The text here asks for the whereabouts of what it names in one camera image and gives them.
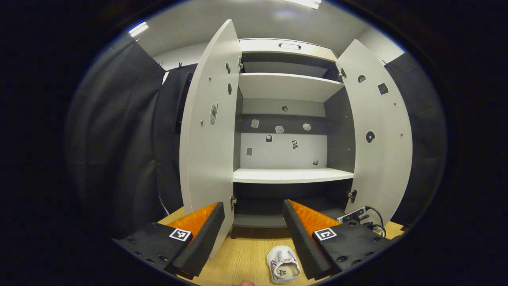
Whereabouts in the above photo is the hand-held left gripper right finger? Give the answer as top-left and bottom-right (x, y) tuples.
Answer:
(283, 199), (393, 281)

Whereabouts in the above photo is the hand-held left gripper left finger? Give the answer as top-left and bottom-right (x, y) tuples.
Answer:
(112, 202), (226, 280)

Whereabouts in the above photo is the white canvas shoe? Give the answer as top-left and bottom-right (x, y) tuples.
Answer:
(266, 245), (302, 284)

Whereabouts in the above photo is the white cabinet door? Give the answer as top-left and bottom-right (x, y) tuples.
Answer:
(179, 19), (242, 261)
(335, 39), (413, 227)

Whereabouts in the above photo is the white shoe cabinet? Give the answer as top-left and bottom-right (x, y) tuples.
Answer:
(232, 38), (356, 229)

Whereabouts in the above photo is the white cabinet shelf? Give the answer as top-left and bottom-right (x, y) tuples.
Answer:
(233, 168), (354, 184)
(238, 73), (345, 103)

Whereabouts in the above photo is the ceiling light panel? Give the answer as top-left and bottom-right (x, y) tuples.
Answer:
(284, 0), (322, 10)

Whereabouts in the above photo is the ceiling strip light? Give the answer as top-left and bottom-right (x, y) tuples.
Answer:
(128, 21), (149, 37)

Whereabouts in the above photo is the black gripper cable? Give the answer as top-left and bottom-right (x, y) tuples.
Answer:
(364, 205), (386, 238)

